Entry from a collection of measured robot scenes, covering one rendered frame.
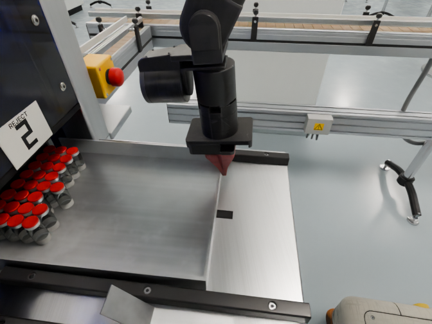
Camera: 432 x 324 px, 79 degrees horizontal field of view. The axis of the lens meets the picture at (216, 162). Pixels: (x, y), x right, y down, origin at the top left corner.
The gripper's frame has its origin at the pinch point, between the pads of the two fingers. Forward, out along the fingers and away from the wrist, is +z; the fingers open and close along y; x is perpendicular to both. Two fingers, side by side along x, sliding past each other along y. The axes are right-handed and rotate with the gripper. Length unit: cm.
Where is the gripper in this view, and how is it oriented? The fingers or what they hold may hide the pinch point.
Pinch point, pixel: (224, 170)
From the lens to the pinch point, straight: 47.6
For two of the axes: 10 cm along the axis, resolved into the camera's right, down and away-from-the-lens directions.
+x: -1.2, 6.7, -7.3
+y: -9.9, -0.1, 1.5
